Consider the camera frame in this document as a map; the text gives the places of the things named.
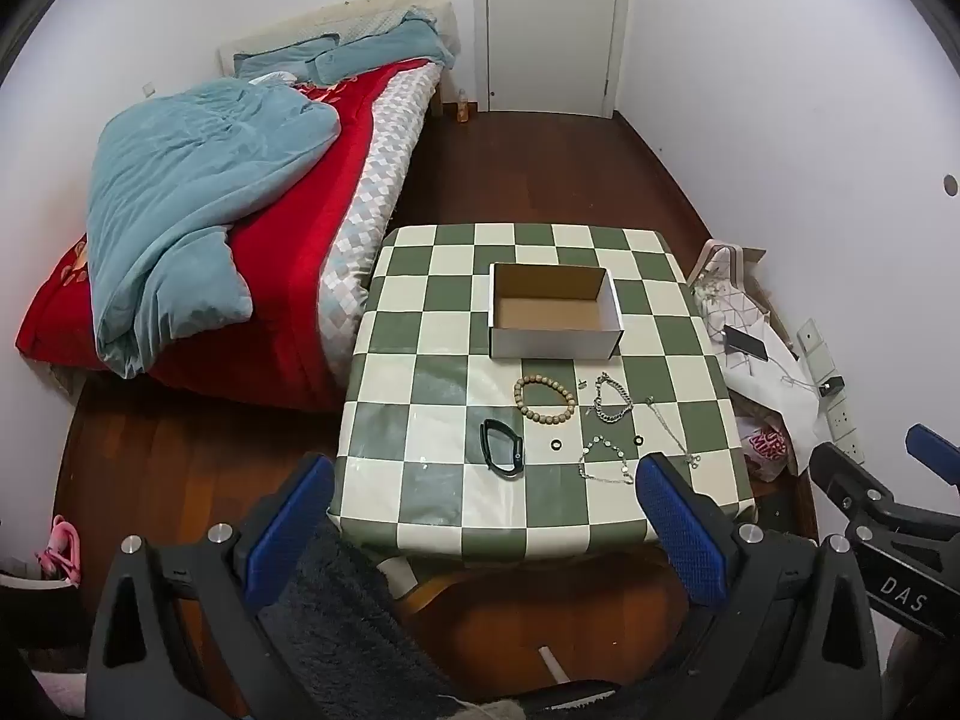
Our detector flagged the black carabiner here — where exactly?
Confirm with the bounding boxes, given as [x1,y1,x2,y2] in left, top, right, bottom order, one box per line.
[480,418,526,479]

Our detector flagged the white charging cable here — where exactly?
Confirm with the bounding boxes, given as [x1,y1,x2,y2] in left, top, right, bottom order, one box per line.
[763,355,827,392]

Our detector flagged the pink slippers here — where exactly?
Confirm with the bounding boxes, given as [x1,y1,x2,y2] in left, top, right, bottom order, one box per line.
[35,520,83,588]

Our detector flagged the red blanket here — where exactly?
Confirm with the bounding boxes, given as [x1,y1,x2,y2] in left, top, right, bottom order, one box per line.
[16,60,443,413]

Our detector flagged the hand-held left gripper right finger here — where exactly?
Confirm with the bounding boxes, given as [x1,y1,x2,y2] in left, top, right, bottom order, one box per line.
[636,452,884,720]

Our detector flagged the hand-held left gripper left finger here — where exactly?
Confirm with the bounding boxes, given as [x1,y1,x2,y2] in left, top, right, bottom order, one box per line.
[85,453,335,720]

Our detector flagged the light blue quilt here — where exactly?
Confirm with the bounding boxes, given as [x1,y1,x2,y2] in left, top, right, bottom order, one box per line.
[88,79,342,380]

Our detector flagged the black smartphone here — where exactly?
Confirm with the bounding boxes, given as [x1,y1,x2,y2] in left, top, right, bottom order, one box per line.
[723,325,770,363]

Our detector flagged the white wall socket panels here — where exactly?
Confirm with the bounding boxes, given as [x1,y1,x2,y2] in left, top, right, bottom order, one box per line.
[795,319,868,466]

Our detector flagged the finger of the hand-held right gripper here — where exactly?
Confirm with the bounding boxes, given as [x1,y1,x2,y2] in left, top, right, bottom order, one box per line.
[808,441,960,550]
[905,423,960,486]

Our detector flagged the person's right forearm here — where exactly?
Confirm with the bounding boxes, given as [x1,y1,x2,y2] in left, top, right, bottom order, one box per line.
[887,624,960,720]

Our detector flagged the white cardboard box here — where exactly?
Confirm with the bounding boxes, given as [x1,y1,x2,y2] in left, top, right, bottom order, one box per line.
[488,262,626,359]

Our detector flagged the wooden bead bracelet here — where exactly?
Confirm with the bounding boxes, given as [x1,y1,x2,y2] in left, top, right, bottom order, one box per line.
[513,375,577,426]

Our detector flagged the green white checkered tablecloth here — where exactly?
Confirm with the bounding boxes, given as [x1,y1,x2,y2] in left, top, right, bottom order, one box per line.
[326,223,757,563]

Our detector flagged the silver disc chain bracelet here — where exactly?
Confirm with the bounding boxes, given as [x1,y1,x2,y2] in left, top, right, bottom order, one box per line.
[577,435,638,485]

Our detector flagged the white door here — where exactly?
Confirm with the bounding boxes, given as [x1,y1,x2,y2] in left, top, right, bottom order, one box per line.
[472,0,632,119]

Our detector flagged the red print plastic bag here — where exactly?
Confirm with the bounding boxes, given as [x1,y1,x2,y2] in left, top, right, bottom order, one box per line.
[737,418,790,482]

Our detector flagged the thin silver necklace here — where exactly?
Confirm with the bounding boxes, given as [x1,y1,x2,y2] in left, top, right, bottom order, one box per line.
[643,396,702,470]

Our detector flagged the diamond pattern bed sheet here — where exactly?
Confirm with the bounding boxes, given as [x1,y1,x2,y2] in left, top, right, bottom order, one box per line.
[319,64,445,383]

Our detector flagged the blue pillow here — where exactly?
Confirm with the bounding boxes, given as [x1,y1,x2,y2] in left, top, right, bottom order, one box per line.
[232,34,343,80]
[313,11,458,85]

